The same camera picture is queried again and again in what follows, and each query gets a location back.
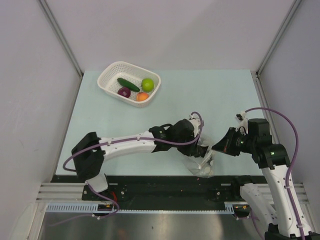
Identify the purple fake fruit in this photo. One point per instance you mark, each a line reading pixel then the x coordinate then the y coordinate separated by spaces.
pixel 124 92

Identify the right aluminium frame post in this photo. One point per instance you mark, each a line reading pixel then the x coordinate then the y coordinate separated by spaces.
pixel 284 26

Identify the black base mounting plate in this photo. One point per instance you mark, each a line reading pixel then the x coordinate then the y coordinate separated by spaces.
pixel 172 192

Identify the red orange fake fruit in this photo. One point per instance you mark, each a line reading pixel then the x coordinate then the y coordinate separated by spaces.
pixel 142 96

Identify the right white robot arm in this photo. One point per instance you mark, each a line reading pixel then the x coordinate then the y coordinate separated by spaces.
pixel 284 218

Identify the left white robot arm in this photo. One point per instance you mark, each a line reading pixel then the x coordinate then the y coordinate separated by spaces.
pixel 92 151

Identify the white perforated plastic basket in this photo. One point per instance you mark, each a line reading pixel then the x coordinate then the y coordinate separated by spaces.
pixel 107 81

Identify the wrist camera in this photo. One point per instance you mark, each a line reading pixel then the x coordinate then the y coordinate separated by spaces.
pixel 257 129
pixel 187 131

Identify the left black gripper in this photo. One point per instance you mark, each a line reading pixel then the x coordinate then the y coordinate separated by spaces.
pixel 191 150

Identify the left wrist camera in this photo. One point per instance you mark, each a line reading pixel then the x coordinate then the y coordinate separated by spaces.
pixel 187 131

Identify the green fake fruit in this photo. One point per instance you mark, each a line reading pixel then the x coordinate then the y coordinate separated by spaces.
pixel 147 85

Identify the aluminium rail bottom left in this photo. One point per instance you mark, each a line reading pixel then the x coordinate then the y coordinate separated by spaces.
pixel 60 192

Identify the white slotted cable duct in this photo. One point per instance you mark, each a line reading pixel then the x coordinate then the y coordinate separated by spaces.
pixel 99 208

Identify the dark green fake cucumber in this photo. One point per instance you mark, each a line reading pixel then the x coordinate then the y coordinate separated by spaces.
pixel 125 83

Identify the aluminium frame post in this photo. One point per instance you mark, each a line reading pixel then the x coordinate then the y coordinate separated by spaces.
pixel 284 26
pixel 49 15

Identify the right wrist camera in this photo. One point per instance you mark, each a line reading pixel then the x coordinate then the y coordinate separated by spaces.
pixel 257 129

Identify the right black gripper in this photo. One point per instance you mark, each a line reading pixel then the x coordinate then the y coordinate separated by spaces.
pixel 225 145

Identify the left aluminium frame post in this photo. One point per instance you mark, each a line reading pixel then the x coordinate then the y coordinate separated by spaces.
pixel 49 15

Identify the polka dot zip bag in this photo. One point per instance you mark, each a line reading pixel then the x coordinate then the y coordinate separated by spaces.
pixel 201 167

